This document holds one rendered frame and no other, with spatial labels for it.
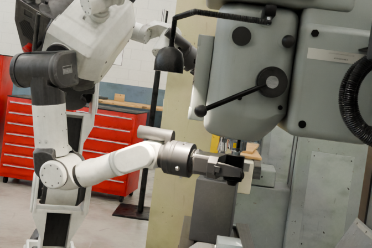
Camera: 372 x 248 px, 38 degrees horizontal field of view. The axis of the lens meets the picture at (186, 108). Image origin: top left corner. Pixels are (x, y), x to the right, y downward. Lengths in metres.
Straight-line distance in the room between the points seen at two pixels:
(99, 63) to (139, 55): 8.88
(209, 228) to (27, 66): 0.70
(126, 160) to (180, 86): 1.72
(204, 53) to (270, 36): 0.17
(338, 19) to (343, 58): 0.09
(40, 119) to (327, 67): 0.75
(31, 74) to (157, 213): 1.83
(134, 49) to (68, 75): 8.98
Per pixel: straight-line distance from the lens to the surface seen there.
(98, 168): 1.44
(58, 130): 1.48
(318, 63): 1.23
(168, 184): 3.11
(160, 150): 1.36
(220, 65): 1.24
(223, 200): 1.61
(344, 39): 1.25
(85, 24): 1.55
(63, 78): 1.46
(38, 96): 1.47
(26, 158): 6.32
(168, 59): 1.26
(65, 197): 1.89
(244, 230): 1.86
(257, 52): 1.24
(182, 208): 3.13
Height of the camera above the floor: 1.43
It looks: 3 degrees down
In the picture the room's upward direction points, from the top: 7 degrees clockwise
